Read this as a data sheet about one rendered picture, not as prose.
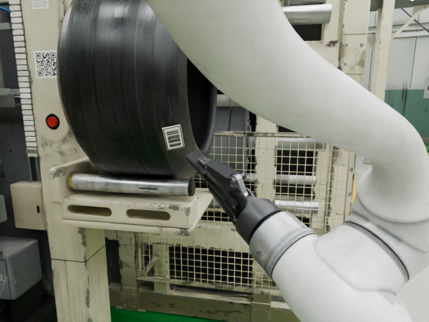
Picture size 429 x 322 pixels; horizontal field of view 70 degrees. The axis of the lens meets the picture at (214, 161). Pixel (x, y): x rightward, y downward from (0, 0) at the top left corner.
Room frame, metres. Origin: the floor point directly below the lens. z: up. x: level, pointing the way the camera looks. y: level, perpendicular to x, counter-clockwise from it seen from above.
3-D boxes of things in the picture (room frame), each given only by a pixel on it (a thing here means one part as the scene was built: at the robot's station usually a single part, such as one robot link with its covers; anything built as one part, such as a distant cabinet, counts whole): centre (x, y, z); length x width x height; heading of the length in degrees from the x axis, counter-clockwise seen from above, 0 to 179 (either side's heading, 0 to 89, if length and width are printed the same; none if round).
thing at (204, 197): (0.93, 0.20, 0.80); 0.37 x 0.36 x 0.02; 169
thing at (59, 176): (0.96, 0.38, 0.90); 0.40 x 0.03 x 0.10; 169
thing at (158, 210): (0.79, 0.23, 0.83); 0.36 x 0.09 x 0.06; 79
